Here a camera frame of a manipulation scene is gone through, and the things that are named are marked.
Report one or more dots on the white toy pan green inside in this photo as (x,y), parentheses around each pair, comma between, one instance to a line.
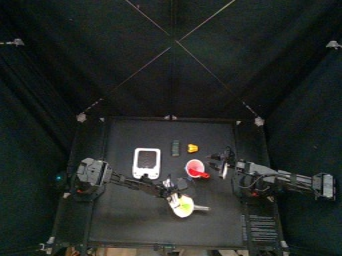
(185,208)

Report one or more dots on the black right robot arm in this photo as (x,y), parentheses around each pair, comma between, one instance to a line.
(289,180)

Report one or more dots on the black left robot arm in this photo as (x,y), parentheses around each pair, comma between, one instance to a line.
(94,171)

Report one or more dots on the white toy stove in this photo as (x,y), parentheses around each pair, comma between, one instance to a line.
(146,163)

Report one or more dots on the red toy cup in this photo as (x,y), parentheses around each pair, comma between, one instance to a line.
(196,167)

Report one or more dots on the yellow toy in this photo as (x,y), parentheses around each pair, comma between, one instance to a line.
(193,148)

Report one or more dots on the dark green toy block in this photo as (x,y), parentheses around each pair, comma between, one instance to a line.
(176,147)

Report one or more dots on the white text label sticker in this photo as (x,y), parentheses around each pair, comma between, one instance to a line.
(262,228)

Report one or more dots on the grey frame clamp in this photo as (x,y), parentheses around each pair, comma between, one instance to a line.
(47,246)
(17,42)
(170,117)
(260,121)
(81,117)
(333,44)

